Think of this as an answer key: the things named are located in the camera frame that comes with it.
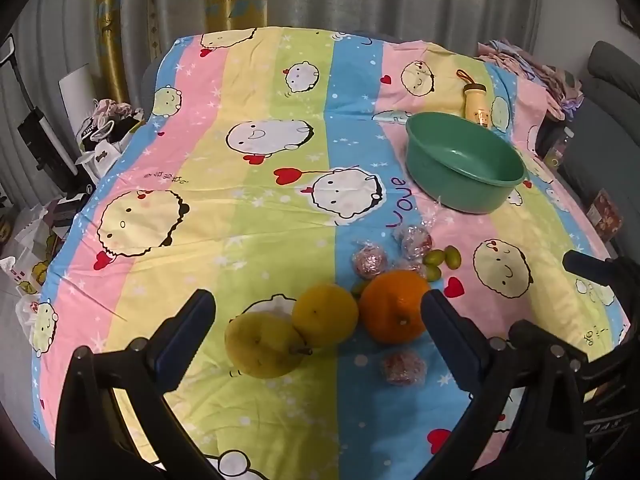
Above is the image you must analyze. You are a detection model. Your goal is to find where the pink frilly cloth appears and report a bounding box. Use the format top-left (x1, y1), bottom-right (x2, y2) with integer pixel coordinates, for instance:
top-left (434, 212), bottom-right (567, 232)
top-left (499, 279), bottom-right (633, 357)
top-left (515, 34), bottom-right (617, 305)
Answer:
top-left (95, 99), bottom-right (137, 120)

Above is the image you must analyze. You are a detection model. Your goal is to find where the orange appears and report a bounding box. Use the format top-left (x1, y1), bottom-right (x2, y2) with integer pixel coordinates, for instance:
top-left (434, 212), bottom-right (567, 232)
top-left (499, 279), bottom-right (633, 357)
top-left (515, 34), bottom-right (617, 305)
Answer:
top-left (359, 269), bottom-right (432, 345)

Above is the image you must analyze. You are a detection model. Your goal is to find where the clear jar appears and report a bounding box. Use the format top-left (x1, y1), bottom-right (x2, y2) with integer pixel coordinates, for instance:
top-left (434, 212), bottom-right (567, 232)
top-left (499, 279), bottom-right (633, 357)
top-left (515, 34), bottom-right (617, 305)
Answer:
top-left (544, 127), bottom-right (573, 168)

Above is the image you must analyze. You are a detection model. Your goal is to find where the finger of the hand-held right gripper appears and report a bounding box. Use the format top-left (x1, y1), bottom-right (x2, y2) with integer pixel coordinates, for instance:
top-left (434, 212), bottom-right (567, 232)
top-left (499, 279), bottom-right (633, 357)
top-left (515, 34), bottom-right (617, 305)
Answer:
top-left (562, 249), bottom-right (633, 288)

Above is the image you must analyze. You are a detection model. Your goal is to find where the black box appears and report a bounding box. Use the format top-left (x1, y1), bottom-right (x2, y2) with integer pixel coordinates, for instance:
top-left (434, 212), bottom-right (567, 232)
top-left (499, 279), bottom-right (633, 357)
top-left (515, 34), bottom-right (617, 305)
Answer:
top-left (52, 195), bottom-right (93, 226)

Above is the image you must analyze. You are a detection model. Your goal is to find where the pile of clothes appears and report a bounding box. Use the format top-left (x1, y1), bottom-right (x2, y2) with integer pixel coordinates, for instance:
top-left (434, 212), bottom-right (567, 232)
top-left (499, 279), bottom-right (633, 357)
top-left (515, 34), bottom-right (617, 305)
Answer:
top-left (477, 37), bottom-right (585, 121)

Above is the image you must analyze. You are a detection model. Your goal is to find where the green plastic basin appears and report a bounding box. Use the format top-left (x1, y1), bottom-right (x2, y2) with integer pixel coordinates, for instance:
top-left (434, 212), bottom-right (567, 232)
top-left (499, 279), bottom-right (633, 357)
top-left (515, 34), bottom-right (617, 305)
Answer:
top-left (404, 111), bottom-right (529, 214)

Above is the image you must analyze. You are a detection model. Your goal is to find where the red patterned box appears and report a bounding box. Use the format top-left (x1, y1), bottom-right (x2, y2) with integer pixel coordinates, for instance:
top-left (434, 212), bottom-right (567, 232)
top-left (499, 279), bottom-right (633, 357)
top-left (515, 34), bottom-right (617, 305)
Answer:
top-left (584, 189), bottom-right (624, 238)

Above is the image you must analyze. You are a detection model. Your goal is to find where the grey sofa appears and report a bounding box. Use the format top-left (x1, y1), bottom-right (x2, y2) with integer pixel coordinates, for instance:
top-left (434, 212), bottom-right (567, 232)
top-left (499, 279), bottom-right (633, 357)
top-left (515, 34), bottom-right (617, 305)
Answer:
top-left (532, 40), bottom-right (640, 256)

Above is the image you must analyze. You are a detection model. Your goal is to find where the yellow pear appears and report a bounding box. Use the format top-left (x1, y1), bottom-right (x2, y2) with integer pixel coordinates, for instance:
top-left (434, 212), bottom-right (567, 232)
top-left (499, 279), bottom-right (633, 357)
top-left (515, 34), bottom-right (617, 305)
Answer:
top-left (224, 311), bottom-right (314, 380)

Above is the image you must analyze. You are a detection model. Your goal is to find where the white yellow carton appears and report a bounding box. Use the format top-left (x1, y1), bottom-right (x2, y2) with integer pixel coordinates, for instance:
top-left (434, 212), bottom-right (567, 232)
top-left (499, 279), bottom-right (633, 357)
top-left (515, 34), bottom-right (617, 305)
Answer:
top-left (12, 220), bottom-right (68, 296)

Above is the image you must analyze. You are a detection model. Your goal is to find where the yellow round citrus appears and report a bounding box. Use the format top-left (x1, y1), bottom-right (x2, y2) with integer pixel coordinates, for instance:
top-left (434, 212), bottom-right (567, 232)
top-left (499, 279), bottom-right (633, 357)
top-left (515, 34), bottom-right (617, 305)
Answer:
top-left (291, 283), bottom-right (360, 349)

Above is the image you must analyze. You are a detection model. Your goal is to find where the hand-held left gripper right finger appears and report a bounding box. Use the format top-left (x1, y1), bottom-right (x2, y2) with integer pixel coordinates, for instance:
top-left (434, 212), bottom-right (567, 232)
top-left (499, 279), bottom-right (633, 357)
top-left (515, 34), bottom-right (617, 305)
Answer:
top-left (420, 288), bottom-right (588, 480)

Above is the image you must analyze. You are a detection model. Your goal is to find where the yellow bear-print bottle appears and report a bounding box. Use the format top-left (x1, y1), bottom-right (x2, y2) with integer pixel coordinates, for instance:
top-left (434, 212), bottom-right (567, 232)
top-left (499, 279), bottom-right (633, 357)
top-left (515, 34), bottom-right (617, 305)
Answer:
top-left (456, 69), bottom-right (492, 127)

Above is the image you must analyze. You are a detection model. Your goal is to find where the plastic-wrapped red strawberry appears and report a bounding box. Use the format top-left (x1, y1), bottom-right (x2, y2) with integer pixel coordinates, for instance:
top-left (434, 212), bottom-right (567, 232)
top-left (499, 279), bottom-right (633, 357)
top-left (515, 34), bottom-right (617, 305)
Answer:
top-left (381, 351), bottom-right (427, 387)
top-left (353, 242), bottom-right (389, 278)

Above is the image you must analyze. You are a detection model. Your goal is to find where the plastic-wrapped red tomato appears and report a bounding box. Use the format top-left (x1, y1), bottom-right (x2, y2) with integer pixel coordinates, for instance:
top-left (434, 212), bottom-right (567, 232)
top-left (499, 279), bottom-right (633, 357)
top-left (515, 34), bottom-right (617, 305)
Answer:
top-left (393, 204), bottom-right (443, 262)

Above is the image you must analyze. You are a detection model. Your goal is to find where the white plastic bag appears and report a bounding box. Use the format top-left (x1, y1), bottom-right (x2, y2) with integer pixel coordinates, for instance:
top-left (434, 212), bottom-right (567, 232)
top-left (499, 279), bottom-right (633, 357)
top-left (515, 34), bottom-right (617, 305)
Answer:
top-left (15, 292), bottom-right (46, 341)

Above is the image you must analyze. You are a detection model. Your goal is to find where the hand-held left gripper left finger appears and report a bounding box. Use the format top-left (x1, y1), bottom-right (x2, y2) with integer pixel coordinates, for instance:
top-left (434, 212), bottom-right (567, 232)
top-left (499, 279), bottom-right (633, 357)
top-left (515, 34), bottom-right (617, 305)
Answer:
top-left (54, 288), bottom-right (223, 480)

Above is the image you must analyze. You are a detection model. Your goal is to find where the white shopping bag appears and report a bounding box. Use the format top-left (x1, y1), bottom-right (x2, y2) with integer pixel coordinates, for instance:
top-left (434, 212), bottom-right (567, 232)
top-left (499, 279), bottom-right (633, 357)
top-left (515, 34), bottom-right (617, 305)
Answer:
top-left (75, 110), bottom-right (143, 183)

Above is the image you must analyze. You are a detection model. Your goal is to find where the cartoon striped bedsheet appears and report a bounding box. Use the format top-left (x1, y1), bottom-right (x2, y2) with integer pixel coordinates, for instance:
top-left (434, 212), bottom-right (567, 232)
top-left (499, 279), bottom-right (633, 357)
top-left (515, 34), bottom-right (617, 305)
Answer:
top-left (30, 25), bottom-right (633, 480)

